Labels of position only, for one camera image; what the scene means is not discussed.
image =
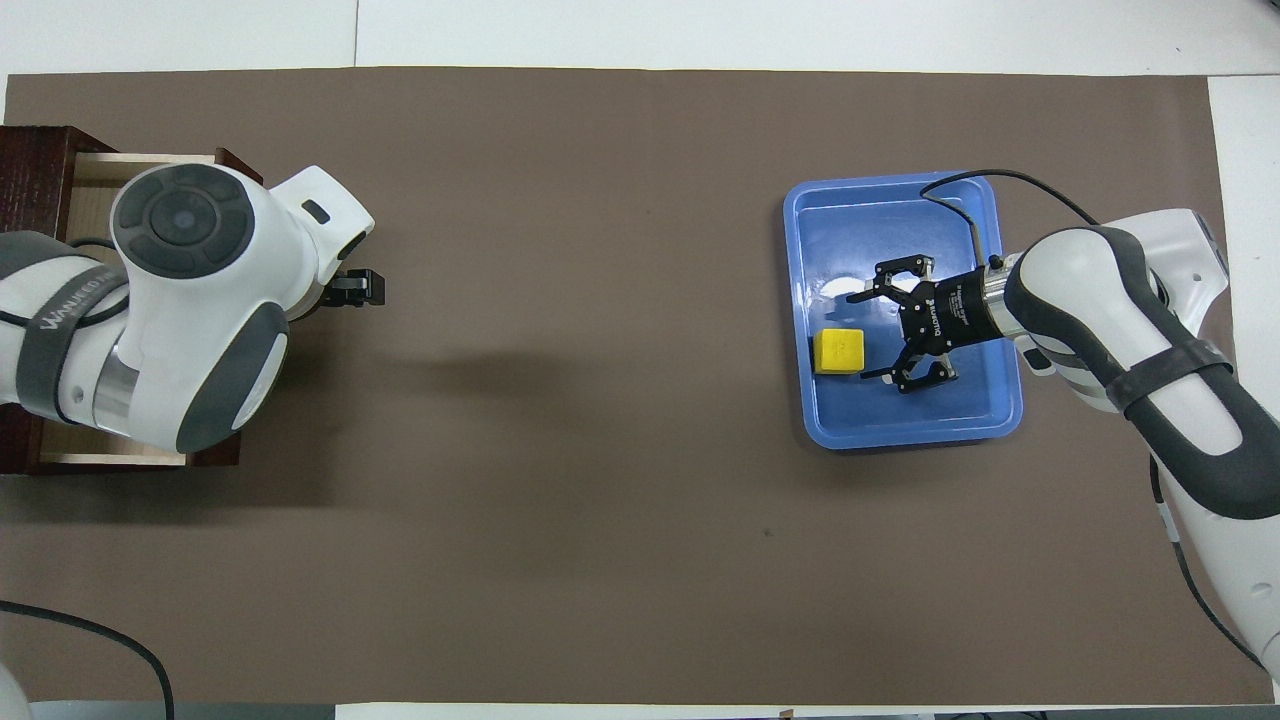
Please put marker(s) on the blue plastic tray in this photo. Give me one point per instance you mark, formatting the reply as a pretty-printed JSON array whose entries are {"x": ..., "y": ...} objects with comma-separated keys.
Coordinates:
[{"x": 900, "y": 410}]

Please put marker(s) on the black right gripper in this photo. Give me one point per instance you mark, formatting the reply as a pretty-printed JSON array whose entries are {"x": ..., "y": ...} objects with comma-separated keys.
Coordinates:
[{"x": 945, "y": 312}]

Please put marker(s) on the brown table mat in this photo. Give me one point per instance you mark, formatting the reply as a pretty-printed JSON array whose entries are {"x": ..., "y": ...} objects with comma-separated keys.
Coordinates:
[{"x": 600, "y": 500}]

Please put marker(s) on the dark wooden drawer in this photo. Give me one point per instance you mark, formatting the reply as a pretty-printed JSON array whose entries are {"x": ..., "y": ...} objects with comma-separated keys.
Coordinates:
[{"x": 150, "y": 170}]

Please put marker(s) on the dark wooden cabinet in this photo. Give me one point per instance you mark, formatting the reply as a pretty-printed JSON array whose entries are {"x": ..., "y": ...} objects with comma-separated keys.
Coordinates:
[{"x": 35, "y": 170}]

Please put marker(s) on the yellow cube block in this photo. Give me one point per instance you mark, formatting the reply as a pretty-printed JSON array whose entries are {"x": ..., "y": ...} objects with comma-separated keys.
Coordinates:
[{"x": 838, "y": 350}]

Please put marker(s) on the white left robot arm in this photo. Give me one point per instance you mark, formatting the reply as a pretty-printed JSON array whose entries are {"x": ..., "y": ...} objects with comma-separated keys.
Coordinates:
[{"x": 180, "y": 300}]

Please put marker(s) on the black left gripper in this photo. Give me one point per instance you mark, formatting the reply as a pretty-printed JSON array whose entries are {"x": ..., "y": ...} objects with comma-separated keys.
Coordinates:
[{"x": 338, "y": 290}]

